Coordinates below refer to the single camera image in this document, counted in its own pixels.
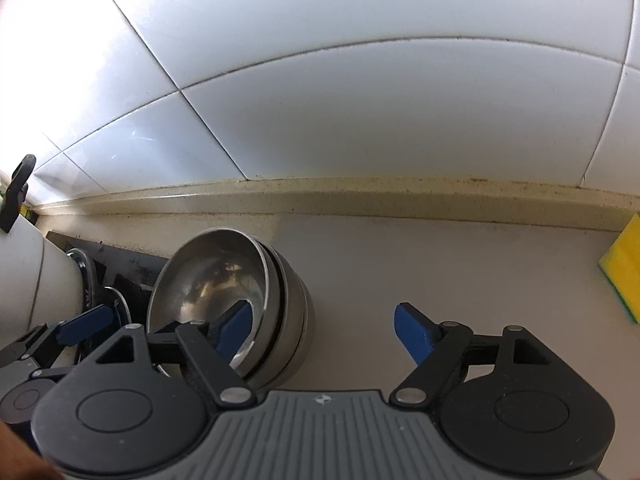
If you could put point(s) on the black dish rack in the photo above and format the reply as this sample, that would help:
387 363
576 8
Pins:
131 265

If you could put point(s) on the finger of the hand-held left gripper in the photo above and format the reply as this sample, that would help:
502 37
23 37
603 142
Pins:
85 324

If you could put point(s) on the small steel bowl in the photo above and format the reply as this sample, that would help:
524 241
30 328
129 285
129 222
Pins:
200 270

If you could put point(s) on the person's left forearm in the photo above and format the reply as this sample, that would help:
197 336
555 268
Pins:
22 455

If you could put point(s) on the white container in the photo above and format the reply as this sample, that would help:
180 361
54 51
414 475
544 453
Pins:
35 270

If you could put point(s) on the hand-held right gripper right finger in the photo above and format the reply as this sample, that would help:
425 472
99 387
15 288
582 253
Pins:
412 332

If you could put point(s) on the green and yellow object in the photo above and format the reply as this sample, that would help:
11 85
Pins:
27 214

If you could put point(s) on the large steel bowl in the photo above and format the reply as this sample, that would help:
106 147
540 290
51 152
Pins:
296 320

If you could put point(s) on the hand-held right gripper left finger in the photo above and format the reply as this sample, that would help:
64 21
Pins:
235 331

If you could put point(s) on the medium steel bowl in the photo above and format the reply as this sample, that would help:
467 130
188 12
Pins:
274 300

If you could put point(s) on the yellow sponge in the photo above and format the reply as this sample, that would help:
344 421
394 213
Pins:
625 265

